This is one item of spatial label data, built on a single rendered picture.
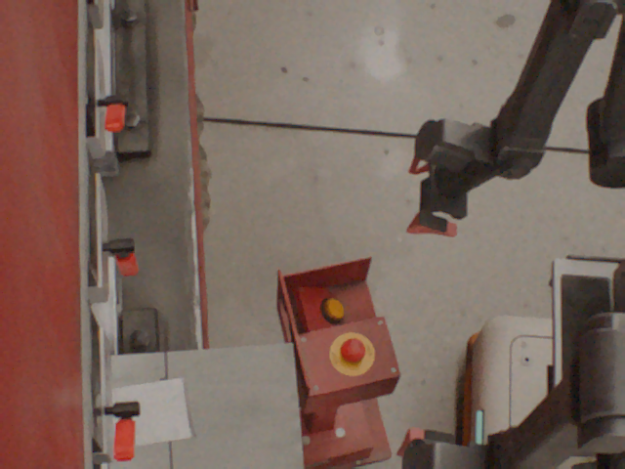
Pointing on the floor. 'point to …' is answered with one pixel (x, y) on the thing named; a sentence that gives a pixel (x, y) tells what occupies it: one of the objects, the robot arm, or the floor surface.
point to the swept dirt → (202, 154)
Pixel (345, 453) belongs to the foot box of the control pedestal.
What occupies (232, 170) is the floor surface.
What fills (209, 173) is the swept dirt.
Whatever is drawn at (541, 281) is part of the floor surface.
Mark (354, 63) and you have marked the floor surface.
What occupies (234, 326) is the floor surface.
